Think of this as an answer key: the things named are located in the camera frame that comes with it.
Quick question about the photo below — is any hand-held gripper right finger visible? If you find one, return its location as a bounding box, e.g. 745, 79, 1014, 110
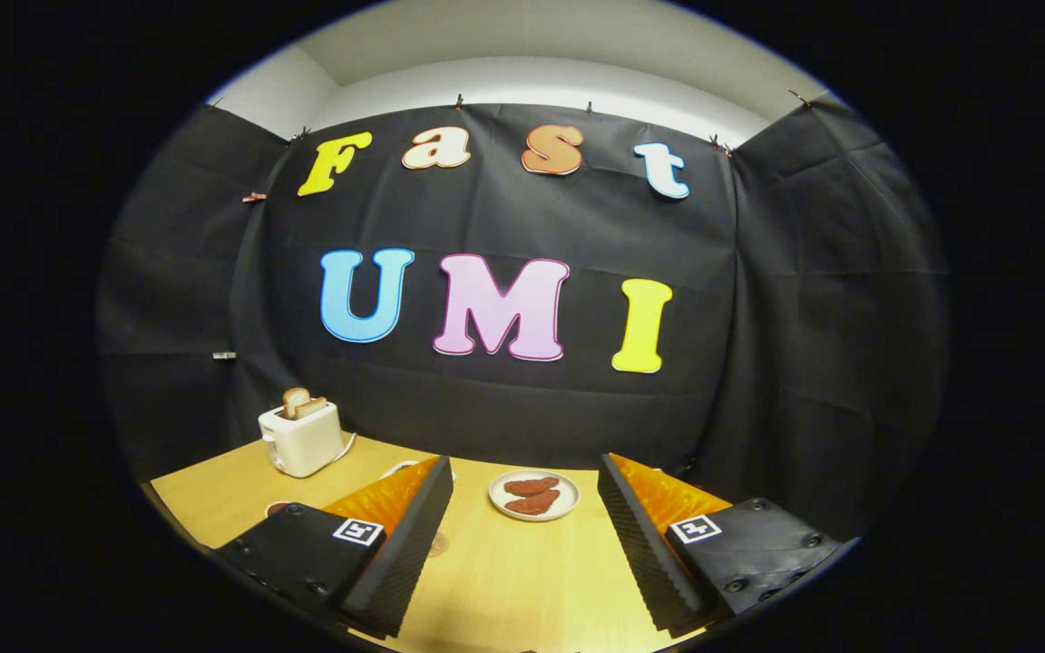
597, 453, 846, 639

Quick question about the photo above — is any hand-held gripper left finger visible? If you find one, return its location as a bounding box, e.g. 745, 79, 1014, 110
212, 455, 454, 639

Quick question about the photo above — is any white rectangular condiment tray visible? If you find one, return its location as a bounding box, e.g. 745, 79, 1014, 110
381, 459, 456, 482

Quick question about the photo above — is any white round plate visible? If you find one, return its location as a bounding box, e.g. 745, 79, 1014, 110
488, 469, 581, 522

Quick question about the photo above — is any wooden table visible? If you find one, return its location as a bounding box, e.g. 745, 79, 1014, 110
149, 435, 734, 653

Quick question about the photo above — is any cream toaster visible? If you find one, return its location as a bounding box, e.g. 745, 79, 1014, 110
258, 402, 345, 479

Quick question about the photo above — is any black backdrop cloth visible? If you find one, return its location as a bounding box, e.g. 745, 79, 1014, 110
96, 95, 948, 545

